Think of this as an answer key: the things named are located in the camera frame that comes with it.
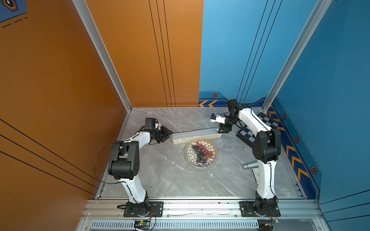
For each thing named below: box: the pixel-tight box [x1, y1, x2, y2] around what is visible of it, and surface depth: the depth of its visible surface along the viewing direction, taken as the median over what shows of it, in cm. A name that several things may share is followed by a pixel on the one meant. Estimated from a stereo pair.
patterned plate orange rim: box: [185, 139, 218, 168], surface depth 94 cm
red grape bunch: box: [196, 141, 213, 161], surface depth 91 cm
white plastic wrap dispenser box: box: [171, 128, 223, 145], surface depth 98 cm
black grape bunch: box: [191, 144, 208, 164], surface depth 89 cm
